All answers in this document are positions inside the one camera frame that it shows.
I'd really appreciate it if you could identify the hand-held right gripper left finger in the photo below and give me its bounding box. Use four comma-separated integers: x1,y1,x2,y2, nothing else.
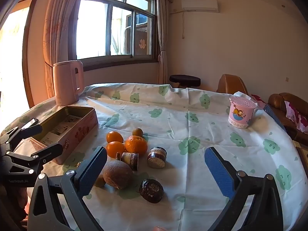
25,146,107,231

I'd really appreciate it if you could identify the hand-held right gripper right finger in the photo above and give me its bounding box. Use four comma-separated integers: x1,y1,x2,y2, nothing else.
204,146,284,231

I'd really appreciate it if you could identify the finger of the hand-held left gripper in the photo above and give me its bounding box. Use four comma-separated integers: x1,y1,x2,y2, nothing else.
0,125,43,148
5,142,63,174

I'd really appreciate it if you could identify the brown pomegranate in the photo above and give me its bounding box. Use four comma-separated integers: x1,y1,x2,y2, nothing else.
103,152,133,190

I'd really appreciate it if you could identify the smooth orange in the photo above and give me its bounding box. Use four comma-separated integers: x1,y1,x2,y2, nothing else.
106,141,126,159
106,131,124,143

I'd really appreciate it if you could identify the pink metal tin box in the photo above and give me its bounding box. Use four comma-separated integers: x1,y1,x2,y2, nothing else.
28,106,99,165

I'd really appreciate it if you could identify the large rough-skinned orange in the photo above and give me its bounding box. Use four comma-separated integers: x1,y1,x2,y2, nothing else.
124,135,148,156

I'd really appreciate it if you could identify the dark round fruit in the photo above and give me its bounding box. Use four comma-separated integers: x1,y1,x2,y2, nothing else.
139,178,164,204

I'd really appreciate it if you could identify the black smartphone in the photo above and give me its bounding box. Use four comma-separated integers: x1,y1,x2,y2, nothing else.
20,118,39,129

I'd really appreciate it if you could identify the printed paper sheet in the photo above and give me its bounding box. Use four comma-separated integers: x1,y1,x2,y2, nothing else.
40,115,83,145

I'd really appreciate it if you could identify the pink electric kettle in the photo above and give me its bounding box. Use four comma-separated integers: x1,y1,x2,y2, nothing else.
52,60,85,107

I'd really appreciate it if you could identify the pink cartoon cup with lid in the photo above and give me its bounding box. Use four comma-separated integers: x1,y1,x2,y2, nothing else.
228,96,264,129

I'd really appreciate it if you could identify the white tablecloth with green clouds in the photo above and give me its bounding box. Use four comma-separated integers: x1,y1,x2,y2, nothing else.
0,83,304,231

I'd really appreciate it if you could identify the blue denim cloth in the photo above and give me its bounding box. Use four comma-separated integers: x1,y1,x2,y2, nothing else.
263,103,288,131

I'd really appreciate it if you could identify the white crumpled cloth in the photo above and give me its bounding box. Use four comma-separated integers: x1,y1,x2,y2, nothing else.
233,91,259,109

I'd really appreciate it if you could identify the wooden framed glass door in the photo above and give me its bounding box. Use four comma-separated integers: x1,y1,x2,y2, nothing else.
0,0,36,109

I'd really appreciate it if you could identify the pink red cloth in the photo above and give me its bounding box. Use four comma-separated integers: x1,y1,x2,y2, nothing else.
251,94,266,106

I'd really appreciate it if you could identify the brown leather sofa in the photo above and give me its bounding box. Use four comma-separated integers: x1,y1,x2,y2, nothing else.
217,74,308,145

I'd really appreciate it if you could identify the pink floral cushion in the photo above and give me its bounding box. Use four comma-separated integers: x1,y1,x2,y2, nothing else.
284,100,308,133

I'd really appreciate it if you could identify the round dark stool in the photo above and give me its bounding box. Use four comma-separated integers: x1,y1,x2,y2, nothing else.
169,74,201,89

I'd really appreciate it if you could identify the wide pink patterned curtain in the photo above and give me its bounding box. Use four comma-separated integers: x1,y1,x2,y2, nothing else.
43,0,83,99

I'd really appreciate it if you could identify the sliding glass window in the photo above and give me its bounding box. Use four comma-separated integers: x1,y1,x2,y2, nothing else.
69,0,159,66

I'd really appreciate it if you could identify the narrow beige curtain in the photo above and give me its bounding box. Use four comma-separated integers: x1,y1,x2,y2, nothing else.
156,0,172,85

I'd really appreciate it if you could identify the air conditioner hose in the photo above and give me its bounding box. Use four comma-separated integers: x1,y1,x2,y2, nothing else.
168,10,186,39

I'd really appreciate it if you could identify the white wall air conditioner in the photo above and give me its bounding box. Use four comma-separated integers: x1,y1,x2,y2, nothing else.
181,0,220,13

